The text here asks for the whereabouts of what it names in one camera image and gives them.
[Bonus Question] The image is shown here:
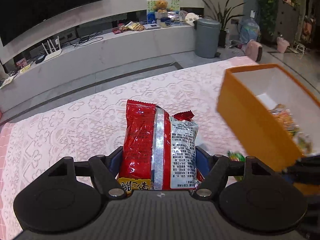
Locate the green sausage snack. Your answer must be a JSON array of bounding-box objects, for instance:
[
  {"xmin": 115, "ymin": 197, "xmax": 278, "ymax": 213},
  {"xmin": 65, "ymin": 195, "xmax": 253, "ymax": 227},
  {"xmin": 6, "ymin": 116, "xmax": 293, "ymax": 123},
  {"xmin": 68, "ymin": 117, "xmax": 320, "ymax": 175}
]
[{"xmin": 227, "ymin": 151, "xmax": 245, "ymax": 181}]

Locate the Mimi fries snack bag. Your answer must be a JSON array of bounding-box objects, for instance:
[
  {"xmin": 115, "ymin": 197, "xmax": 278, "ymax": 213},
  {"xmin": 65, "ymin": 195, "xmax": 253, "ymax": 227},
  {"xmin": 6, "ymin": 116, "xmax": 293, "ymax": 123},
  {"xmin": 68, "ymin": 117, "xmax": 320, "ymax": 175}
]
[{"xmin": 270, "ymin": 104, "xmax": 312, "ymax": 155}]

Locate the red silver snack bag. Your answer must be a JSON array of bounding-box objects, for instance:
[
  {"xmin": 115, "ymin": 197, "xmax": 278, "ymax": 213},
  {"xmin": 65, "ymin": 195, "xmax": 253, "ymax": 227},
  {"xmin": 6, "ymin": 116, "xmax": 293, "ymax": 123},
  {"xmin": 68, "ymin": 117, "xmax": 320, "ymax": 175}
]
[{"xmin": 118, "ymin": 100, "xmax": 203, "ymax": 194}]

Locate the orange white storage box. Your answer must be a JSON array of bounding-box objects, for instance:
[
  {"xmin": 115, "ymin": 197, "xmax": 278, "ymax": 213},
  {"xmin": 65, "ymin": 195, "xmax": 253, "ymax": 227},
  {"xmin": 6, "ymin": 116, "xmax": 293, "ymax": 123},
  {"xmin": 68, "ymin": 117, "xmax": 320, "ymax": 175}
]
[{"xmin": 216, "ymin": 63, "xmax": 320, "ymax": 197}]

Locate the pink lace tablecloth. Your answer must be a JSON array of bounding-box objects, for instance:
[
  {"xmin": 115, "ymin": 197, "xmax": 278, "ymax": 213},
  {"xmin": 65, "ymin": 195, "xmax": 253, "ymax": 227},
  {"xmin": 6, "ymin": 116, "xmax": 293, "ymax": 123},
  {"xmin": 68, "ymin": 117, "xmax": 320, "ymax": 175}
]
[{"xmin": 0, "ymin": 56, "xmax": 320, "ymax": 240}]

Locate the grey marble TV console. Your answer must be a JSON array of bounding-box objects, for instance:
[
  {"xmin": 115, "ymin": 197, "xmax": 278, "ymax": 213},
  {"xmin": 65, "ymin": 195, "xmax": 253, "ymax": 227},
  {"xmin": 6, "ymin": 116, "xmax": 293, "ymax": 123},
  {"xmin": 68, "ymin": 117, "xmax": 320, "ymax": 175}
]
[{"xmin": 1, "ymin": 25, "xmax": 195, "ymax": 113}]

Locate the pink space heater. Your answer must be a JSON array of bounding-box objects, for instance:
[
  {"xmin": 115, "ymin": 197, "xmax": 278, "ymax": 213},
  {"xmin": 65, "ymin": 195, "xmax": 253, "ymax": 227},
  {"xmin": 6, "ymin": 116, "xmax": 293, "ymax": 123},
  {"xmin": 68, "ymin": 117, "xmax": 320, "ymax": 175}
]
[{"xmin": 245, "ymin": 40, "xmax": 263, "ymax": 62}]

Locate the white wifi router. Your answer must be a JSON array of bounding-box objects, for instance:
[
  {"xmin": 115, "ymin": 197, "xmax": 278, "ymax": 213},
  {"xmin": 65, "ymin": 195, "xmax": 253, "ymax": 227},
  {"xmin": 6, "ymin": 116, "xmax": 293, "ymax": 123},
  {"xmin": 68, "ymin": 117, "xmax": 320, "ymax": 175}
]
[{"xmin": 42, "ymin": 36, "xmax": 62, "ymax": 61}]

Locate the pink bucket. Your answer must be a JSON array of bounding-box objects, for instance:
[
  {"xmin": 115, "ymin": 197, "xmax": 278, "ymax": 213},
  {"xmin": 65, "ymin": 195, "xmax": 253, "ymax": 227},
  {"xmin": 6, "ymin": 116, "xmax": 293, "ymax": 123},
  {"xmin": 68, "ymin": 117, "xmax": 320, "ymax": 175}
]
[{"xmin": 277, "ymin": 35, "xmax": 290, "ymax": 54}]

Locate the grey trash can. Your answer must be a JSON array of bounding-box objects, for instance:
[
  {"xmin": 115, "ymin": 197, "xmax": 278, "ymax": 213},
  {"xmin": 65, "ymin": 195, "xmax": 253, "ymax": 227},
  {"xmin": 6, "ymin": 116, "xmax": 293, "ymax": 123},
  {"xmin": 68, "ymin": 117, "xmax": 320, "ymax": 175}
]
[{"xmin": 195, "ymin": 18, "xmax": 221, "ymax": 59}]

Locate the blue water jug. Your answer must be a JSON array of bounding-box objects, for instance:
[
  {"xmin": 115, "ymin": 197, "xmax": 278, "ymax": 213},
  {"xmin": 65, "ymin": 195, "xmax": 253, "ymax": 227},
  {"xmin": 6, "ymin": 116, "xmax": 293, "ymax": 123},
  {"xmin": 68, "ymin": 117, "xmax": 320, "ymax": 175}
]
[{"xmin": 239, "ymin": 17, "xmax": 260, "ymax": 44}]

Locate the snack pile on console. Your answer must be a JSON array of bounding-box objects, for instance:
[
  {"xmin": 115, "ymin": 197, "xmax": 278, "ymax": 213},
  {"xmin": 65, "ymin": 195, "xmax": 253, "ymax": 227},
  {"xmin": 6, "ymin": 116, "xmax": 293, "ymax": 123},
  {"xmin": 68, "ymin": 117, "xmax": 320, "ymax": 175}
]
[{"xmin": 112, "ymin": 21, "xmax": 145, "ymax": 34}]

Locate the potted green plant right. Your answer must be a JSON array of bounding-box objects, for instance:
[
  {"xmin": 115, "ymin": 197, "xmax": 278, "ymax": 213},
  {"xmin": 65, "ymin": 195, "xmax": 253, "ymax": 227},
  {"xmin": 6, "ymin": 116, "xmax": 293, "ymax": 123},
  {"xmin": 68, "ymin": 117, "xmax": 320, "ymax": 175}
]
[{"xmin": 201, "ymin": 0, "xmax": 245, "ymax": 48}]

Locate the white cap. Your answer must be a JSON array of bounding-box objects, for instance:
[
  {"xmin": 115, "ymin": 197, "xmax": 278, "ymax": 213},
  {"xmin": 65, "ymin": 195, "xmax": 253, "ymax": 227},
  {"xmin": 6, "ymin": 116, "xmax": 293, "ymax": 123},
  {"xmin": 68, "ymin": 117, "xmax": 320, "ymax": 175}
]
[{"xmin": 184, "ymin": 12, "xmax": 200, "ymax": 27}]

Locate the green card behind bear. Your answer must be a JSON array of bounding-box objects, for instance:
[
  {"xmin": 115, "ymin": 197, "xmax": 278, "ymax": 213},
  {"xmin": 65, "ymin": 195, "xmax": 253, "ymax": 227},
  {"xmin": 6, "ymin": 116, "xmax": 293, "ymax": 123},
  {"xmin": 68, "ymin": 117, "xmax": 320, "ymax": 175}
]
[{"xmin": 146, "ymin": 0, "xmax": 180, "ymax": 24}]

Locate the brown teddy bear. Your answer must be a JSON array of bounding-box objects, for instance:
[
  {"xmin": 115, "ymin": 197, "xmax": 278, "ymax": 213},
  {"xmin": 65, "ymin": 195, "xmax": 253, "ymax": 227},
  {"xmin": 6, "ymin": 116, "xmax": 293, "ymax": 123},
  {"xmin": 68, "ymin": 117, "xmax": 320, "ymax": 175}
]
[{"xmin": 153, "ymin": 0, "xmax": 168, "ymax": 13}]

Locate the black wall television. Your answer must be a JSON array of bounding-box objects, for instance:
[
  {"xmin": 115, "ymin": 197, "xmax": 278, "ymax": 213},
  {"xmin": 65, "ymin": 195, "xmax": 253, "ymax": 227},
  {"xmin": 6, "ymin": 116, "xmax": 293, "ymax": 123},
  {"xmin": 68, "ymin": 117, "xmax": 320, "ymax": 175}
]
[{"xmin": 1, "ymin": 0, "xmax": 101, "ymax": 46}]

